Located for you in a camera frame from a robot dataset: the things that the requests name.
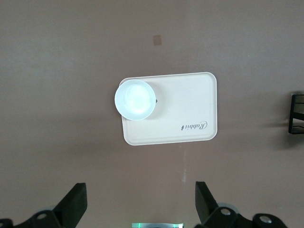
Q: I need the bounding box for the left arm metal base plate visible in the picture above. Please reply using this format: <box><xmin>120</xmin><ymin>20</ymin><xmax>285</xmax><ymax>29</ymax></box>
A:
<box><xmin>132</xmin><ymin>222</ymin><xmax>185</xmax><ymax>228</ymax></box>

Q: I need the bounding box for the white bowl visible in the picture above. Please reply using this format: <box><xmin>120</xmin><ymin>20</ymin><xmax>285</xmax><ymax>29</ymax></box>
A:
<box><xmin>114</xmin><ymin>79</ymin><xmax>157</xmax><ymax>121</ymax></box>

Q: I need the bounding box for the beige plastic tray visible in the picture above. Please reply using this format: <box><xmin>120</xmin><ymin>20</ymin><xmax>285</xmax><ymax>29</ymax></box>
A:
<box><xmin>118</xmin><ymin>71</ymin><xmax>218</xmax><ymax>146</ymax></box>

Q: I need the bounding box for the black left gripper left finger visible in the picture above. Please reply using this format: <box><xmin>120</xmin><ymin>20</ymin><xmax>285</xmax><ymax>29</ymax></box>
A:
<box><xmin>0</xmin><ymin>182</ymin><xmax>88</xmax><ymax>228</ymax></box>

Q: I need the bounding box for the black wire cup rack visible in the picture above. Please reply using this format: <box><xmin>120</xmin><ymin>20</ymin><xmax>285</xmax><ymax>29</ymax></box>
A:
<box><xmin>288</xmin><ymin>93</ymin><xmax>304</xmax><ymax>135</ymax></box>

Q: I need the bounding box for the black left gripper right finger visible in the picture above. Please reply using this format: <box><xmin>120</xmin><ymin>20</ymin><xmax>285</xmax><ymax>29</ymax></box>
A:
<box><xmin>195</xmin><ymin>181</ymin><xmax>304</xmax><ymax>228</ymax></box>

